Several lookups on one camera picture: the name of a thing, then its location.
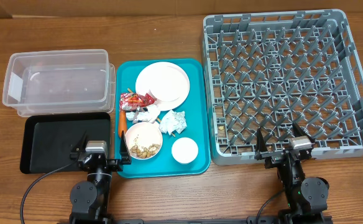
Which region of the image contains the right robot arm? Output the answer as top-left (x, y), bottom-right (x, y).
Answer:
top-left (255, 123), bottom-right (333, 223)

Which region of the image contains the wooden chopstick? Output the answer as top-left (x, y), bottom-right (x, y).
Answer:
top-left (127, 88), bottom-right (176, 137)

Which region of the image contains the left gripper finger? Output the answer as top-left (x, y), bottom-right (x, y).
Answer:
top-left (119, 131), bottom-right (131, 163)
top-left (71, 131), bottom-right (88, 153)

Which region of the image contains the large white plate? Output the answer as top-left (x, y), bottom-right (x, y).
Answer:
top-left (136, 62), bottom-right (190, 111)

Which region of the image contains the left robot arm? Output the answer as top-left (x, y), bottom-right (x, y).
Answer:
top-left (69, 133), bottom-right (131, 223)

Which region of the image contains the white green tissue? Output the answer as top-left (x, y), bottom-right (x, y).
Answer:
top-left (159, 110), bottom-right (187, 135)

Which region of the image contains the grey dishwasher rack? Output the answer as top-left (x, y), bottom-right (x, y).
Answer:
top-left (203, 9), bottom-right (363, 165)

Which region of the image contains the white napkin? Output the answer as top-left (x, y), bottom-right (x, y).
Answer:
top-left (126, 105), bottom-right (160, 123)

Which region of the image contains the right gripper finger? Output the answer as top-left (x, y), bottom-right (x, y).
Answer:
top-left (255, 128), bottom-right (268, 153)
top-left (292, 122), bottom-right (308, 137)

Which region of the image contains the small white plate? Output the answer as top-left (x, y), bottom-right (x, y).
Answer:
top-left (150, 73), bottom-right (187, 101)

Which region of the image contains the black plastic tray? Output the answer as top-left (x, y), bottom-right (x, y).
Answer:
top-left (19, 112), bottom-right (111, 174)

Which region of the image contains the small white cup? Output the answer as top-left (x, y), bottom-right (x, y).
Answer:
top-left (171, 138), bottom-right (198, 164)

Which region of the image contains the red snack wrapper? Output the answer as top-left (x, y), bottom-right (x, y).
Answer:
top-left (119, 93), bottom-right (156, 111)

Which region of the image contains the teal plastic tray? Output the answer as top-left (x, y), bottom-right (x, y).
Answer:
top-left (115, 58), bottom-right (211, 179)

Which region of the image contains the orange carrot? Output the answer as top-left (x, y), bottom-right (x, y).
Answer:
top-left (117, 110), bottom-right (127, 138)

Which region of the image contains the clear plastic bin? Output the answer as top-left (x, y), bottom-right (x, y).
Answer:
top-left (2, 49), bottom-right (116, 117)

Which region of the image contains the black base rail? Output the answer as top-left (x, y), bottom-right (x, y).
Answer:
top-left (57, 215), bottom-right (333, 224)

